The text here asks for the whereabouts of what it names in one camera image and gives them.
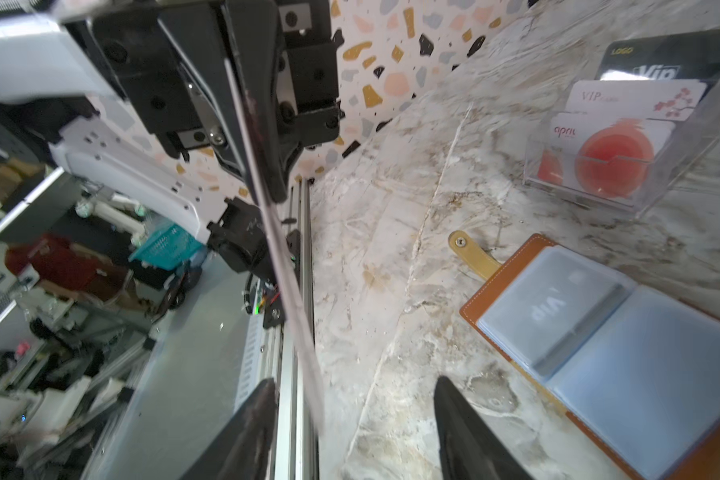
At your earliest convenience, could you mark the white red credit card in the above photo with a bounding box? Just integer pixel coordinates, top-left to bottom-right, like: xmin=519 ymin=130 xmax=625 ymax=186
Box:
xmin=536 ymin=112 xmax=675 ymax=203
xmin=565 ymin=80 xmax=708 ymax=121

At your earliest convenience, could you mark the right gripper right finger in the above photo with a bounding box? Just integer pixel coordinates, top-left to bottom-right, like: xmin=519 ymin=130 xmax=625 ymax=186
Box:
xmin=433 ymin=376 xmax=532 ymax=480

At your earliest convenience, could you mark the clear plastic card box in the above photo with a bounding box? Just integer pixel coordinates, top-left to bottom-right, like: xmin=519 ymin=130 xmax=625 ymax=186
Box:
xmin=523 ymin=23 xmax=720 ymax=218

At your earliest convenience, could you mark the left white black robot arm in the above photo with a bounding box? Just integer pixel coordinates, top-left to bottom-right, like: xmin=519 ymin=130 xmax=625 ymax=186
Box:
xmin=0 ymin=1 xmax=340 ymax=282

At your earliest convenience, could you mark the aluminium mounting rail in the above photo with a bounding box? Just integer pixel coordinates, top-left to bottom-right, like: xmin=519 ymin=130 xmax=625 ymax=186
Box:
xmin=235 ymin=180 xmax=320 ymax=479

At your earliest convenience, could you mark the brown leather card holder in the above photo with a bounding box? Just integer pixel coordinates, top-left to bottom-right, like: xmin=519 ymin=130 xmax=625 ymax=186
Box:
xmin=460 ymin=234 xmax=720 ymax=479

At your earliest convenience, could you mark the black VIP card in box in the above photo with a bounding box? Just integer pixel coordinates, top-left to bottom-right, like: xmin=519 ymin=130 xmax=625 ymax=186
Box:
xmin=595 ymin=29 xmax=720 ymax=85

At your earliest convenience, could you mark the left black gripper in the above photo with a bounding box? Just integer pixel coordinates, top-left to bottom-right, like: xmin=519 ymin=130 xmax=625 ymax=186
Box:
xmin=89 ymin=1 xmax=341 ymax=203

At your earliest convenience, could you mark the pink white VIP card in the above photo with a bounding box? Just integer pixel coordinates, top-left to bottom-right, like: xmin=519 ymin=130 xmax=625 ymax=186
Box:
xmin=223 ymin=59 xmax=325 ymax=433

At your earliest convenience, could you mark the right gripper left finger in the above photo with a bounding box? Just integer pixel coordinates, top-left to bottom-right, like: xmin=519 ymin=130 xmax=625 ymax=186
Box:
xmin=180 ymin=378 xmax=276 ymax=480

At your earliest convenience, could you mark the black VIP card in holder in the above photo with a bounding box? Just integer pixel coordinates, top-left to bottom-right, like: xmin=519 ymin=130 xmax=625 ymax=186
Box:
xmin=477 ymin=246 xmax=637 ymax=382

